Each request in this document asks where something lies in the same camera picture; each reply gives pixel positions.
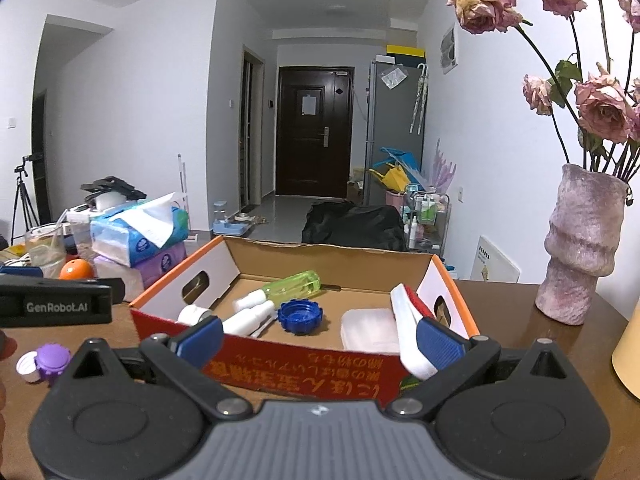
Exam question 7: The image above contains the clear glass cup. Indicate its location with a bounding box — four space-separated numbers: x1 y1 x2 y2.
25 225 67 279

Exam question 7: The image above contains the black laptop stand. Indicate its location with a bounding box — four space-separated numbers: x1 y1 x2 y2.
81 176 147 200

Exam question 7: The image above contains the yellow black box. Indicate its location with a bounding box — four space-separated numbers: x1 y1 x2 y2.
386 44 427 63

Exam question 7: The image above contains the purple ridged lid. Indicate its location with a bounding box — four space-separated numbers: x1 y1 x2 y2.
37 343 72 386

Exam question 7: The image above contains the blue pet water dispenser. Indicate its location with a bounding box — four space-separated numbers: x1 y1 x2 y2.
212 201 251 237

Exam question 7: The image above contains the dark wooden door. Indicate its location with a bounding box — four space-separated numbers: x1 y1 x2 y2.
275 66 355 197

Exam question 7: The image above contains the clear drinking straw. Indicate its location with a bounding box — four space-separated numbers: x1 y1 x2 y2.
50 208 69 241

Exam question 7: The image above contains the white bottle cap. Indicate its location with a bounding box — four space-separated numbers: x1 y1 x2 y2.
16 351 42 384

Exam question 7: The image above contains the metal trolley cart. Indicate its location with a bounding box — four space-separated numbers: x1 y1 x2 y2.
400 185 451 256

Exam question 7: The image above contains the white wall panel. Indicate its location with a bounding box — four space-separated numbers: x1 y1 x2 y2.
440 22 458 75

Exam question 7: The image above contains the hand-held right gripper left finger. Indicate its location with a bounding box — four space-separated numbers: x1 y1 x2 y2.
74 316 251 418

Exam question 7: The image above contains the blue ridged lid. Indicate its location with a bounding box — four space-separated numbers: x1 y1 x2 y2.
277 299 325 333

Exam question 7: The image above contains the clear food container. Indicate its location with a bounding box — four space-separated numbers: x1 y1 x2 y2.
66 209 101 263

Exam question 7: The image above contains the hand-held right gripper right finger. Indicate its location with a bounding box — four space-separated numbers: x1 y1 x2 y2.
385 317 571 418

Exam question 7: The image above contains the side door frame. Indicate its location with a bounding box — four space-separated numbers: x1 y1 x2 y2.
239 45 266 211

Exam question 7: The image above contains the black camera tripod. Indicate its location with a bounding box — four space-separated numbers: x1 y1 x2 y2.
11 152 46 246

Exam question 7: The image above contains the white round object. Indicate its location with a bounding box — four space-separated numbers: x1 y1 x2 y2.
95 192 126 212

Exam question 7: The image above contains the blue bag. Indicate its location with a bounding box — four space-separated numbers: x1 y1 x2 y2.
379 147 423 181

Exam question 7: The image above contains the red and white sponge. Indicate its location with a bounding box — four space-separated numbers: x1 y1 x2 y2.
390 283 439 381

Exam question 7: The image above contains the yellow thermos jug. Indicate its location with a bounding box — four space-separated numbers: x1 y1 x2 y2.
611 317 640 401

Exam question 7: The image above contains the orange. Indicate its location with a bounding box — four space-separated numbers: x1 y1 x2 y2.
59 260 95 281

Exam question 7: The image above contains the yellow bag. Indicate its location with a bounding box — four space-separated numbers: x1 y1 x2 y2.
369 165 411 192

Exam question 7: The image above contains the purple paper decoration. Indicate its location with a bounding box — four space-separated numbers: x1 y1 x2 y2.
422 139 457 193

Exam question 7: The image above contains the pink ceramic vase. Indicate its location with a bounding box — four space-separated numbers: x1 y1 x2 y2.
535 162 630 326

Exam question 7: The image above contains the bunch of dried pink roses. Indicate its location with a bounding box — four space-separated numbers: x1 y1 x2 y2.
446 0 640 183

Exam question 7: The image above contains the red cardboard box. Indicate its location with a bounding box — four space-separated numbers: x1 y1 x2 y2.
129 235 481 408

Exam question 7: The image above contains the green spray bottle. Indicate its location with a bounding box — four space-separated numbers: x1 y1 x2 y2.
232 270 321 311

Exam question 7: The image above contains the grey fridge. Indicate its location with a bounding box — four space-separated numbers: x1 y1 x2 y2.
364 59 426 206

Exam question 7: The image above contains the white flat box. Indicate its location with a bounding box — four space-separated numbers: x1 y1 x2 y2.
470 235 521 283

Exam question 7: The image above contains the white spray bottle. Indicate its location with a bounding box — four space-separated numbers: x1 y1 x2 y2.
222 302 278 338

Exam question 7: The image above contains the clear folded umbrella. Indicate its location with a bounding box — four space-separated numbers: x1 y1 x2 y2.
410 64 431 135

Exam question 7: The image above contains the white pole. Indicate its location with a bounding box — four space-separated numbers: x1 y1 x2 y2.
177 154 190 233

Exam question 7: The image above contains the white plastic container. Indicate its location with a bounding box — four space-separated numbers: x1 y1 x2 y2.
341 308 401 353

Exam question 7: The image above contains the black bag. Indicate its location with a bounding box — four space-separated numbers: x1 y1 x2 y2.
301 201 407 252

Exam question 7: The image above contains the purple tissue pack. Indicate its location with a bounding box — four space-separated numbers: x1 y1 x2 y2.
93 242 188 301

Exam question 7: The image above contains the blue tissue pack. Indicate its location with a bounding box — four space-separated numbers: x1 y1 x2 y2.
90 191 190 267

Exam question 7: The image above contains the clear plastic bag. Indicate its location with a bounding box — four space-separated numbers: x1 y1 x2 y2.
379 66 408 88

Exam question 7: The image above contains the small cardboard box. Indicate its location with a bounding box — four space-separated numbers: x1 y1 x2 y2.
347 166 367 203

